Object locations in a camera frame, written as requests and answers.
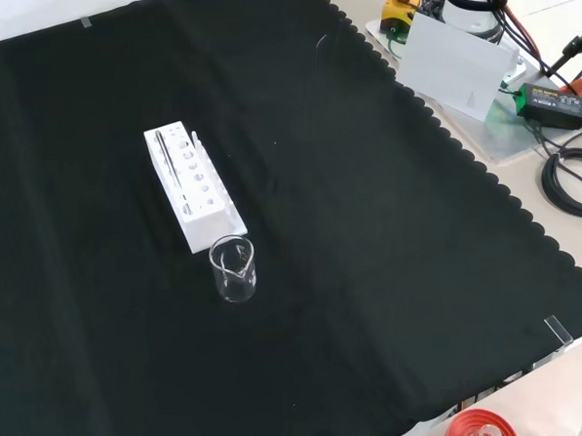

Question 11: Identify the clear glass rod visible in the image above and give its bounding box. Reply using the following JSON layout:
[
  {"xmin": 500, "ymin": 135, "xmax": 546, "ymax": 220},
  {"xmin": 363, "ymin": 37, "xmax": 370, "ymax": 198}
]
[{"xmin": 151, "ymin": 130, "xmax": 186, "ymax": 189}]

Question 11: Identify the white test tube rack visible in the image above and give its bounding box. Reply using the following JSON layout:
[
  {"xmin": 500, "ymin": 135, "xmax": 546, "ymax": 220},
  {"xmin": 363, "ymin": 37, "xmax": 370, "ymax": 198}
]
[{"xmin": 137, "ymin": 118, "xmax": 253, "ymax": 258}]

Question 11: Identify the black bench cloth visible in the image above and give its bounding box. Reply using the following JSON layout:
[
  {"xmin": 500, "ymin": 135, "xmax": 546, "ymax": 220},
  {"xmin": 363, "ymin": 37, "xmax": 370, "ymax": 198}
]
[{"xmin": 0, "ymin": 0, "xmax": 582, "ymax": 436}]

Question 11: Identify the clear glass beaker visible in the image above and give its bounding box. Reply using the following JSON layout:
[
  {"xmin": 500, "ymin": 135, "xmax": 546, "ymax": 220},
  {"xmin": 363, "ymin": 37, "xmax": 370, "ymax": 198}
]
[{"xmin": 206, "ymin": 233, "xmax": 260, "ymax": 305}]

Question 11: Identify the pale board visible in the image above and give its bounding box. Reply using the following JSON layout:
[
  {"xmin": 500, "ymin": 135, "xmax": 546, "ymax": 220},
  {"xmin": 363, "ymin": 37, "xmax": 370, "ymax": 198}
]
[{"xmin": 394, "ymin": 11, "xmax": 523, "ymax": 124}]

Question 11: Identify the yellow stop button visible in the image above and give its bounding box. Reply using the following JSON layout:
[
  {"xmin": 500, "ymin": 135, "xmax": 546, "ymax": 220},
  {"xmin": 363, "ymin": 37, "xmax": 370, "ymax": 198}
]
[{"xmin": 381, "ymin": 0, "xmax": 423, "ymax": 35}]

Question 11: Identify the black power adapter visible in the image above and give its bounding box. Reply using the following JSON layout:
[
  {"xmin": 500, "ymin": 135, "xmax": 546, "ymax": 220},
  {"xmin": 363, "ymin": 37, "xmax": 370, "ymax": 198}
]
[{"xmin": 514, "ymin": 81, "xmax": 582, "ymax": 131}]

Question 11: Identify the black tripod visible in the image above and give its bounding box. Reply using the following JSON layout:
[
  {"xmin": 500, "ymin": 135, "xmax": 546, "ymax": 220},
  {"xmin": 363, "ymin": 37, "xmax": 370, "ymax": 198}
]
[{"xmin": 544, "ymin": 4, "xmax": 582, "ymax": 81}]

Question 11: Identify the metal base plate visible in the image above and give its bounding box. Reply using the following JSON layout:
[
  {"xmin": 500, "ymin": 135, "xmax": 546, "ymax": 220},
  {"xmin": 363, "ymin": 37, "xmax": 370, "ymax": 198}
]
[{"xmin": 357, "ymin": 16, "xmax": 568, "ymax": 168}]

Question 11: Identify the coiled black cable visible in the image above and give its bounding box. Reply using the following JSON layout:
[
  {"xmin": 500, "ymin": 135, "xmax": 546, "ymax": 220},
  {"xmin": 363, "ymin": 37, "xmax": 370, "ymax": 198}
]
[{"xmin": 538, "ymin": 147, "xmax": 582, "ymax": 218}]

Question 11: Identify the orange cable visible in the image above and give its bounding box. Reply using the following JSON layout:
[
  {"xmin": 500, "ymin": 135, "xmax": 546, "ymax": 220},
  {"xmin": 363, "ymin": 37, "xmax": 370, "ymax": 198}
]
[{"xmin": 482, "ymin": 0, "xmax": 553, "ymax": 71}]

